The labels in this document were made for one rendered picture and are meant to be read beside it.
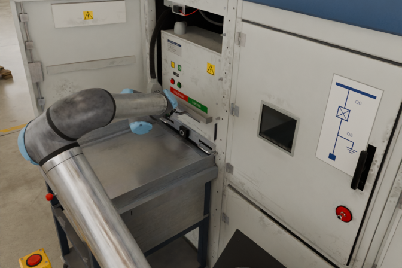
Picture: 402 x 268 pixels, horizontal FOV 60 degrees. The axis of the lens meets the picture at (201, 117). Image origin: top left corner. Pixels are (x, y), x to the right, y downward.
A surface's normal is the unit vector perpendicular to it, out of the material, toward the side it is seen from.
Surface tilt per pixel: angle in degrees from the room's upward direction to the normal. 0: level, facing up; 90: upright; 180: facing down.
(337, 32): 90
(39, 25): 90
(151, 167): 0
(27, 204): 0
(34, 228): 0
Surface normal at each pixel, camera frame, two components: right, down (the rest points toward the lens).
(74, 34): 0.45, 0.43
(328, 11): -0.78, 0.28
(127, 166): 0.03, -0.88
